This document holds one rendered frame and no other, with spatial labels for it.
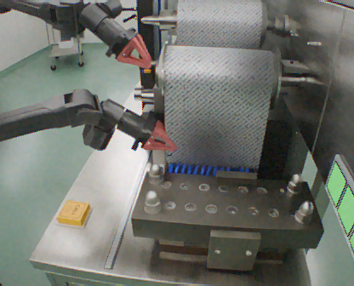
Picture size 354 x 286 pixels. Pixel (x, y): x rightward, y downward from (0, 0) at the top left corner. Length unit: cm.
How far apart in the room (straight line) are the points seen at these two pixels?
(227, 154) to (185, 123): 13
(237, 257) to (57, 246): 43
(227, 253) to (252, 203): 12
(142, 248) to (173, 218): 15
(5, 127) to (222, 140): 49
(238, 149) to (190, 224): 23
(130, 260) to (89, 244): 11
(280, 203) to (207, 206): 17
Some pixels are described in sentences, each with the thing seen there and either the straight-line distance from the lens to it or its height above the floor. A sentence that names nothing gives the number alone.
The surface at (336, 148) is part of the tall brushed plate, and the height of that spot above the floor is 122.
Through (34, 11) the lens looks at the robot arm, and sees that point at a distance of 86.
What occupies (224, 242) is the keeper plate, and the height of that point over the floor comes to 100.
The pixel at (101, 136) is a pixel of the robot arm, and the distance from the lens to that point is 72.
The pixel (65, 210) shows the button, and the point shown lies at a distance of 82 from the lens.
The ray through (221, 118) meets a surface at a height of 117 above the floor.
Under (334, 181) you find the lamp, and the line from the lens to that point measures 52.
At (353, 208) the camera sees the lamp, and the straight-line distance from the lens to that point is 45.
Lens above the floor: 147
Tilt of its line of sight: 32 degrees down
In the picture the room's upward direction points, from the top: straight up
